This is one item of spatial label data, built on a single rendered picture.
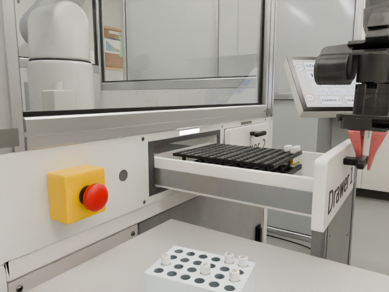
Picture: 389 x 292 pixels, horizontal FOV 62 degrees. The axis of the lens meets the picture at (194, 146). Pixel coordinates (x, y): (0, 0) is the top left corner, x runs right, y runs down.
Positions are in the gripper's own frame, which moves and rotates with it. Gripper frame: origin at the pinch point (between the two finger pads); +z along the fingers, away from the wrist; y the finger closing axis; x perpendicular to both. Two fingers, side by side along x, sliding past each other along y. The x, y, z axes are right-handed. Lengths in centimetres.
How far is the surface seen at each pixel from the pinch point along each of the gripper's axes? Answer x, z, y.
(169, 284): 36.8, 11.2, 15.7
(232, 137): -15.4, -0.1, 35.1
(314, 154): -8.3, 0.7, 11.0
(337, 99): -81, -11, 21
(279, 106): -161, -5, 74
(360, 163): 6.6, -1.3, -0.1
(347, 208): -96, 39, 15
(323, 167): 17.6, -2.1, 3.3
